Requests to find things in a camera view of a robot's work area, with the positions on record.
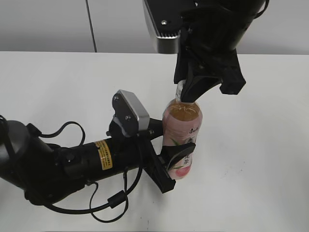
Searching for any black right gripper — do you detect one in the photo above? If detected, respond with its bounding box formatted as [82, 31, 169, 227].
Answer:
[174, 0, 265, 103]

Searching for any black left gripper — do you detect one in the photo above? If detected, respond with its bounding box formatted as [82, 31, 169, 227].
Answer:
[107, 118, 196, 193]

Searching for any pink oolong tea bottle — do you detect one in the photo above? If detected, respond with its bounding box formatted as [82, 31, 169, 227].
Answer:
[162, 81, 203, 181]

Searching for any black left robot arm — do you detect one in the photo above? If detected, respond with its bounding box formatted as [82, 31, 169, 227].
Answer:
[0, 118, 196, 205]

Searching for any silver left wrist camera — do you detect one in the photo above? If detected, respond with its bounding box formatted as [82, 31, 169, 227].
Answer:
[112, 89, 150, 137]

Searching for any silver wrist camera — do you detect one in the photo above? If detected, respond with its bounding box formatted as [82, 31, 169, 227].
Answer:
[112, 89, 150, 137]
[142, 0, 198, 54]

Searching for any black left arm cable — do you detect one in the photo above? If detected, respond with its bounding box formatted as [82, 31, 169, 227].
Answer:
[36, 120, 143, 222]

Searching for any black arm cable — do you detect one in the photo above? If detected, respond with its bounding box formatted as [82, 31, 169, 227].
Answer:
[36, 120, 143, 222]
[253, 0, 270, 19]

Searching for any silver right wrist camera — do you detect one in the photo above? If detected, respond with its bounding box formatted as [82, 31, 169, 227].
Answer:
[142, 0, 198, 54]

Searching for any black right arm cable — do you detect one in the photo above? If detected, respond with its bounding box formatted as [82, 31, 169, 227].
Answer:
[253, 0, 270, 19]

